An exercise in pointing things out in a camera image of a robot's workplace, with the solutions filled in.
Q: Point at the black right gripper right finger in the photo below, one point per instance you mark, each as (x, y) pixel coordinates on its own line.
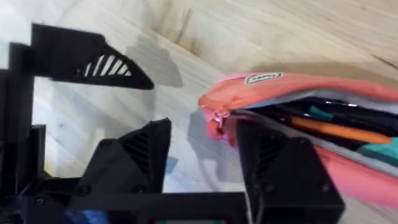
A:
(289, 183)

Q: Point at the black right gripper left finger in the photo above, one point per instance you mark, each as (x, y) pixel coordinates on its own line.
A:
(124, 168)

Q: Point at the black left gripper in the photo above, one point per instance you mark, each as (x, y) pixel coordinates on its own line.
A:
(17, 124)

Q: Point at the pink zip pencil bag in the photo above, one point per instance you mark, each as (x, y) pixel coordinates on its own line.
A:
(280, 88)

